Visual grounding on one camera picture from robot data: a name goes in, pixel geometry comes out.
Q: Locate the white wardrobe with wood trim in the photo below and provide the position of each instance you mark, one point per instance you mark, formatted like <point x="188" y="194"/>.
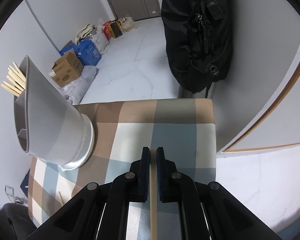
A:
<point x="277" y="105"/>

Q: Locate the blue cardboard box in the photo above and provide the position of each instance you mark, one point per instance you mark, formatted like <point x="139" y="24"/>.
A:
<point x="90" y="52"/>

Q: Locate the grey plastic mailer bags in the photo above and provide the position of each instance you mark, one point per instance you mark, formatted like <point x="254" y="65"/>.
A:
<point x="85" y="85"/>

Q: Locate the black backpack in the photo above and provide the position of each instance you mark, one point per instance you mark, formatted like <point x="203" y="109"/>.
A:
<point x="185" y="42"/>

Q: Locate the person's grey trouser leg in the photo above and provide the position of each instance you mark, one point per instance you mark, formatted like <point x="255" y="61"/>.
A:
<point x="15" y="217"/>

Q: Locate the yellow black box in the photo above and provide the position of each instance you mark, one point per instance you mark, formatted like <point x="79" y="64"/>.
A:
<point x="115" y="28"/>

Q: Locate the wooden chopstick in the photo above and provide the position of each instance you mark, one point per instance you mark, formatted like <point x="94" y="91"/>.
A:
<point x="61" y="197"/>
<point x="153" y="217"/>

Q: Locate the wall power socket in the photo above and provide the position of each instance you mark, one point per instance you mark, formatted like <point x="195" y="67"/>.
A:
<point x="10" y="190"/>

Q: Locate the white plastic bag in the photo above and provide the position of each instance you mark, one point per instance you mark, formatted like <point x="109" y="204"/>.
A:
<point x="129" y="25"/>

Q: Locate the checkered tablecloth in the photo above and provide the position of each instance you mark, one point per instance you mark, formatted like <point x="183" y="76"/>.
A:
<point x="165" y="135"/>

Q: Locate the clear plastic bag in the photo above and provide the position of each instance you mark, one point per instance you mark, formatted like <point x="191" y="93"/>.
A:
<point x="101" y="40"/>

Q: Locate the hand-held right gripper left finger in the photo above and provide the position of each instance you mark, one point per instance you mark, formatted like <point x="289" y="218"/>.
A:
<point x="147" y="175"/>

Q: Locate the brown cardboard box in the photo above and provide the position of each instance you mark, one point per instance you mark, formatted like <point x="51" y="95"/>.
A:
<point x="67" y="72"/>

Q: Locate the red bag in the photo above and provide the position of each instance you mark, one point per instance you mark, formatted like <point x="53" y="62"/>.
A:
<point x="107" y="30"/>

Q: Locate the white grey utensil holder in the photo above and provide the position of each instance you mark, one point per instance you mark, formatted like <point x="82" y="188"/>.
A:
<point x="60" y="130"/>

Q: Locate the bunch of wooden chopsticks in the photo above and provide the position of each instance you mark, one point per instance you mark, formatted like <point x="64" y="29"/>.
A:
<point x="13" y="80"/>

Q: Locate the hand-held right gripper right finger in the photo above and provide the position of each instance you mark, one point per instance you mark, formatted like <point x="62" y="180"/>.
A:
<point x="159" y="175"/>

